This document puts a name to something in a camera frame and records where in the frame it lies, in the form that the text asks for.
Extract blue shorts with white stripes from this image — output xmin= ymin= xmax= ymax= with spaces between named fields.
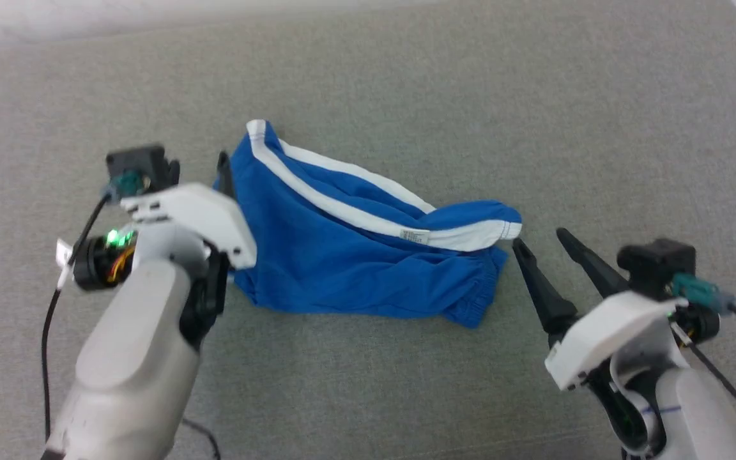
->
xmin=213 ymin=119 xmax=523 ymax=330

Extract black cable with teal connector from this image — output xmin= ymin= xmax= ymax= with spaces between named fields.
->
xmin=670 ymin=273 xmax=736 ymax=349
xmin=41 ymin=171 xmax=151 ymax=443

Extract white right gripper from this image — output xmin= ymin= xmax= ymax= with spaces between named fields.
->
xmin=512 ymin=229 xmax=720 ymax=392

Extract grey fabric sofa cushion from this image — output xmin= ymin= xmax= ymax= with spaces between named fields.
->
xmin=0 ymin=0 xmax=736 ymax=460

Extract thin black cable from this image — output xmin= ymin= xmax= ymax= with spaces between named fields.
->
xmin=671 ymin=323 xmax=736 ymax=460
xmin=181 ymin=417 xmax=222 ymax=460

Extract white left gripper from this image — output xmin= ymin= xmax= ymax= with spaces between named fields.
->
xmin=73 ymin=151 xmax=257 ymax=291

